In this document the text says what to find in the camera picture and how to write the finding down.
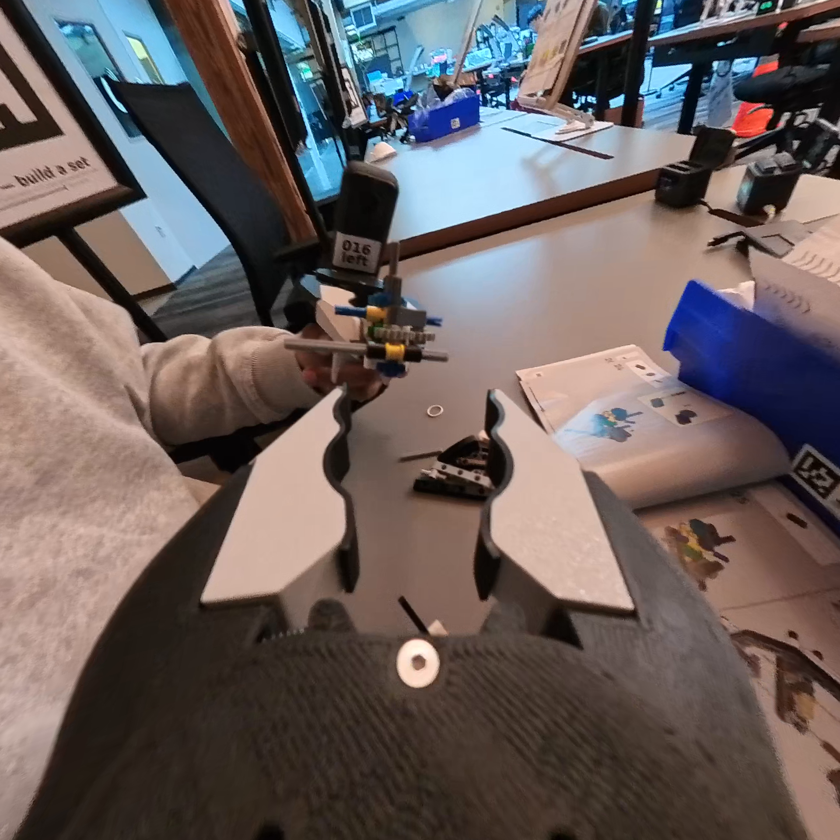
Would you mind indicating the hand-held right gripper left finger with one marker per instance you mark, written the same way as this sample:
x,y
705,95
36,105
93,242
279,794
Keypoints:
x,y
282,525

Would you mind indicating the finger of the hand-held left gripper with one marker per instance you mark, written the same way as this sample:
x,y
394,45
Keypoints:
x,y
377,362
334,321

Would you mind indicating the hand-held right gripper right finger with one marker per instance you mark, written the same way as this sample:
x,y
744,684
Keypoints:
x,y
558,525

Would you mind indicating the lego gear assembly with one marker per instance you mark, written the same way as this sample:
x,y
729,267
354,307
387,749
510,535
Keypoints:
x,y
394,331

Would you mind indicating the person's left forearm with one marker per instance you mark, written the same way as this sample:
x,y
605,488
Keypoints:
x,y
223,374

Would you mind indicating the dark grey lego axle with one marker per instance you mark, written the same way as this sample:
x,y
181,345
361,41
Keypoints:
x,y
420,455
413,613

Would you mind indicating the lego instruction booklet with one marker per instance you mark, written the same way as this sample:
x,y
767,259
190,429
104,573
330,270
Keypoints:
x,y
623,446

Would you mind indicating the pile of lego beams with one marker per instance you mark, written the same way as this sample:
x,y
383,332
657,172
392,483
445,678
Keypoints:
x,y
459,469

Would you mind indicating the person's left hand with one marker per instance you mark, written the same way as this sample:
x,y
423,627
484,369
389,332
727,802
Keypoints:
x,y
315,374

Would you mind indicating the blue plastic bin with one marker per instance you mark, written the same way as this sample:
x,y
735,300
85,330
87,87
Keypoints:
x,y
443,118
741,367

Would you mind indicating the black office chair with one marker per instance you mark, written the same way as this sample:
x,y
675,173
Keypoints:
x,y
197,184

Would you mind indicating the wooden document stand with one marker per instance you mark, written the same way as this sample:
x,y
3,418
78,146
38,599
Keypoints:
x,y
558,59

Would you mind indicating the black battery charger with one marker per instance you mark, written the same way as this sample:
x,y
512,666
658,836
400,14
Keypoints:
x,y
682,174
768,184

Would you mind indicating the black framed sign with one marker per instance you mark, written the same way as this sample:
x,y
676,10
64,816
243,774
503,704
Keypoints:
x,y
39,131

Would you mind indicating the white paper box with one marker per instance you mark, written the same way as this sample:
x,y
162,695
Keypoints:
x,y
807,275

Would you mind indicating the wooden door post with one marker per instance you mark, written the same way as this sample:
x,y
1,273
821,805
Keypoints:
x,y
229,98

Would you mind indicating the black flat bracket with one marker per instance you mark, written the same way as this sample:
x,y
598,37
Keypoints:
x,y
768,237

